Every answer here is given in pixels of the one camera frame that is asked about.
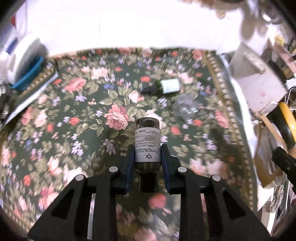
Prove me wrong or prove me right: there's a floral green table mat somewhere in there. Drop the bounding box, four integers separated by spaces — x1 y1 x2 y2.
1 49 258 240

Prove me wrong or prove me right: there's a small dark dropper bottle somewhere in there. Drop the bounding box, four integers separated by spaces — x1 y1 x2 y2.
140 78 181 96

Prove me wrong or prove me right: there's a dark glass labelled bottle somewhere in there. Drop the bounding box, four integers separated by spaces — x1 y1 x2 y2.
134 117 161 193

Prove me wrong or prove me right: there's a clear plastic cup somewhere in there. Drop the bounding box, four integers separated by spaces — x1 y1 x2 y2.
172 93 199 121

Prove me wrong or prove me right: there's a white rice cooker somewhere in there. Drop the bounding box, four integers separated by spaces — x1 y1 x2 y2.
229 42 287 116

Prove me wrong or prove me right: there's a black yellow-lid pot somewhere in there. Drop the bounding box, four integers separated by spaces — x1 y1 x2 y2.
267 102 295 150

